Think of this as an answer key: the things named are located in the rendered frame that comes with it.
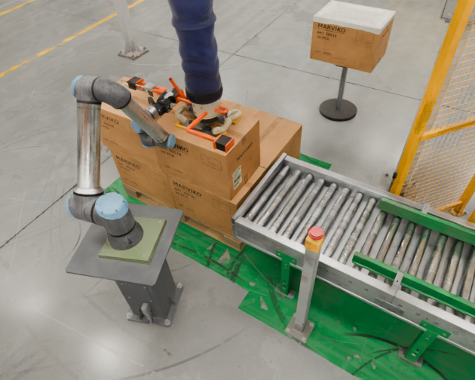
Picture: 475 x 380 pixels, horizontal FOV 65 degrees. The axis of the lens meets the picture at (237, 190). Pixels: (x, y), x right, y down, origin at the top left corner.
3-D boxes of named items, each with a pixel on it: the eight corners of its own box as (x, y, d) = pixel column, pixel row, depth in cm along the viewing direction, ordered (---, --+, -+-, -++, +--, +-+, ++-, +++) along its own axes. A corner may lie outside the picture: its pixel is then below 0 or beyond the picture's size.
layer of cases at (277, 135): (299, 160, 330) (302, 124, 301) (239, 240, 275) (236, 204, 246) (191, 121, 378) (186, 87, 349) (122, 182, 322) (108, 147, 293)
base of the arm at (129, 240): (133, 252, 195) (128, 240, 188) (102, 247, 200) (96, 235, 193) (148, 225, 208) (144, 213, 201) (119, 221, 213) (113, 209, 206)
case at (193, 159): (260, 164, 270) (259, 119, 241) (231, 200, 248) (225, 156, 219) (194, 139, 294) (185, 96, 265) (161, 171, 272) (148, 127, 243)
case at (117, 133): (193, 139, 294) (185, 96, 265) (160, 170, 272) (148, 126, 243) (136, 118, 318) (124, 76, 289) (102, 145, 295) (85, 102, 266)
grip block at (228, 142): (234, 144, 209) (234, 137, 206) (226, 153, 204) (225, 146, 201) (222, 139, 213) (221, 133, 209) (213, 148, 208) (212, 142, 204)
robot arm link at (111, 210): (124, 238, 190) (112, 216, 178) (97, 231, 195) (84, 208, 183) (140, 217, 200) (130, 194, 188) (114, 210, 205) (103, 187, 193)
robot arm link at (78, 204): (90, 228, 190) (91, 75, 171) (63, 220, 196) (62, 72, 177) (110, 220, 204) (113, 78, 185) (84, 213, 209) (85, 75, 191)
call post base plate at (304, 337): (315, 323, 244) (315, 322, 242) (304, 343, 236) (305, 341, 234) (294, 312, 250) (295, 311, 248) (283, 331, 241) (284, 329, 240)
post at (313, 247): (306, 326, 243) (325, 234, 170) (301, 335, 239) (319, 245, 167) (297, 320, 246) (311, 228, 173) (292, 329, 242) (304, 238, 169)
